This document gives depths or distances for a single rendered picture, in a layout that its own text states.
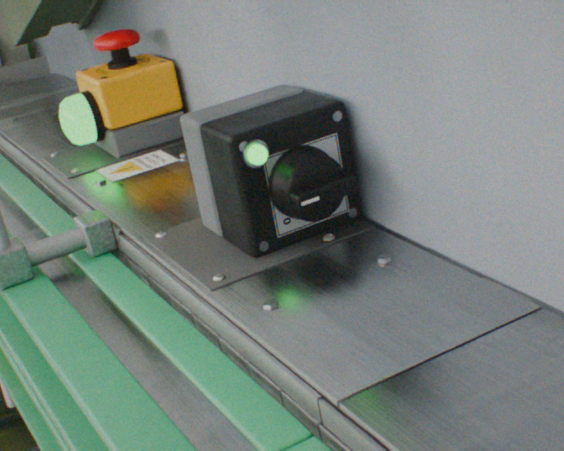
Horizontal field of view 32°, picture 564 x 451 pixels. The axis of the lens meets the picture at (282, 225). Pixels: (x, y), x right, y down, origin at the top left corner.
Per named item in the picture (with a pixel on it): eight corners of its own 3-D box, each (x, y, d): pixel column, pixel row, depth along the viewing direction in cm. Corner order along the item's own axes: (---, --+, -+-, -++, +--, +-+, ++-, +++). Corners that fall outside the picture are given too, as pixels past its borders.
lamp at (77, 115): (93, 134, 88) (62, 144, 87) (81, 87, 86) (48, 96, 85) (109, 144, 84) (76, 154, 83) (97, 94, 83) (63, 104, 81)
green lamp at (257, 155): (267, 160, 58) (249, 166, 57) (263, 141, 57) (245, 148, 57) (272, 163, 57) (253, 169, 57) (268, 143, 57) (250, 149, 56)
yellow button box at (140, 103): (166, 122, 92) (92, 145, 90) (149, 45, 90) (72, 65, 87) (195, 135, 87) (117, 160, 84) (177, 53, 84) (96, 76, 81)
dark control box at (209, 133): (309, 189, 69) (201, 226, 66) (289, 80, 66) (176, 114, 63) (371, 218, 62) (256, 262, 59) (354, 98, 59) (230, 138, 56)
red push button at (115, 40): (95, 73, 86) (86, 35, 85) (137, 62, 88) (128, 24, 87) (109, 79, 83) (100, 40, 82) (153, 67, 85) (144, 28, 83)
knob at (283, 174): (337, 203, 61) (367, 217, 58) (275, 226, 59) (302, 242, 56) (326, 135, 59) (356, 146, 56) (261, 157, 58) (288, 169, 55)
